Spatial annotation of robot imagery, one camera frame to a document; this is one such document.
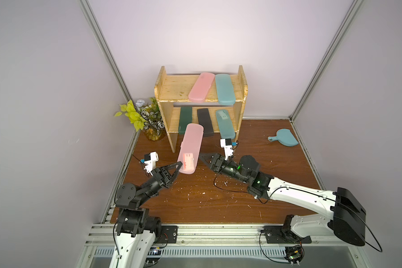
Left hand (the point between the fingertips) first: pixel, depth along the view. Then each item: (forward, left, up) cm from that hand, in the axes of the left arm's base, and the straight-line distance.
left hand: (183, 170), depth 58 cm
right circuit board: (-21, -46, -35) cm, 61 cm away
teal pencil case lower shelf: (+32, -18, -13) cm, 39 cm away
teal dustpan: (+43, -60, -34) cm, 81 cm away
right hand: (+7, -6, -2) cm, 9 cm away
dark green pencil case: (+41, +5, -14) cm, 44 cm away
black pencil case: (+37, -7, -12) cm, 39 cm away
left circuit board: (-23, +15, -37) cm, 46 cm away
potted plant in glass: (+35, +24, -9) cm, 43 cm away
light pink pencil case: (+10, -2, 0) cm, 10 cm away
